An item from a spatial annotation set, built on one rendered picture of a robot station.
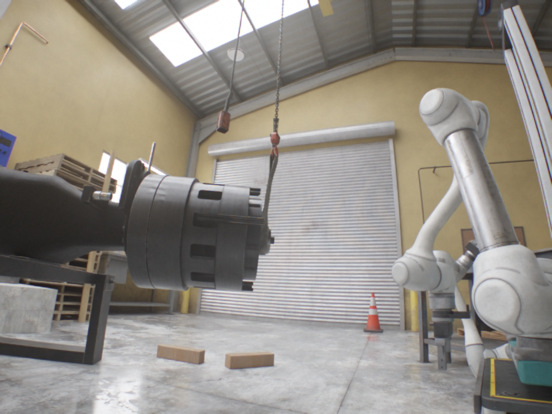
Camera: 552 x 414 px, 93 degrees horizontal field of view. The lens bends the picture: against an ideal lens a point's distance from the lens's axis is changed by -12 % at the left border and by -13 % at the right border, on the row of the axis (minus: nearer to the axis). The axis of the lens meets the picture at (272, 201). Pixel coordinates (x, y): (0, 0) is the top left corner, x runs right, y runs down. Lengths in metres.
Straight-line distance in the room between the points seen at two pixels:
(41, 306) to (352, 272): 5.37
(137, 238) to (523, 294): 1.25
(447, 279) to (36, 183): 1.78
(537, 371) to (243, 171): 7.58
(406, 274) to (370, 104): 7.27
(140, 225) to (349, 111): 7.19
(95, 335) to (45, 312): 1.42
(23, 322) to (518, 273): 3.72
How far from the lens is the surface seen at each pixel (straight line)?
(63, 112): 6.49
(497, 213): 0.94
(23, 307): 3.69
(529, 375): 1.05
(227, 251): 1.26
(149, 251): 1.30
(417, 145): 7.49
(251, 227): 1.31
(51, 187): 1.65
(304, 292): 6.79
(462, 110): 1.07
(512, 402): 1.04
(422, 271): 1.04
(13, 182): 1.75
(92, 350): 2.49
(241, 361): 2.56
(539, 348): 1.06
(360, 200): 6.93
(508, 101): 8.49
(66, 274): 2.01
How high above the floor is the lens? 0.58
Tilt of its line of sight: 18 degrees up
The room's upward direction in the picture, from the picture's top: 3 degrees clockwise
